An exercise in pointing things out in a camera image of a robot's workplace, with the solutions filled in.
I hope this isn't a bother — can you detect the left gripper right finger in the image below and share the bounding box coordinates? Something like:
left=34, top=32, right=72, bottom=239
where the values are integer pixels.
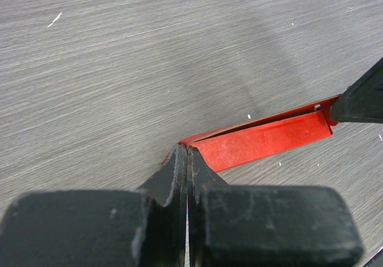
left=187, top=147, right=228, bottom=266

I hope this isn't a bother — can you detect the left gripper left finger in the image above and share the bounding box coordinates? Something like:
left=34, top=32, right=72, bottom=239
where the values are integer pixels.
left=139, top=144, right=187, bottom=266

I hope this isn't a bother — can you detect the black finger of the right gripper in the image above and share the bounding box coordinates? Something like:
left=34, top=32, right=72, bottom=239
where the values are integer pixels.
left=330, top=60, right=383, bottom=123

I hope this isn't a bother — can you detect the red paper box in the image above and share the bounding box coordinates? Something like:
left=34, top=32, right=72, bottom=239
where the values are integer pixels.
left=178, top=95, right=338, bottom=172

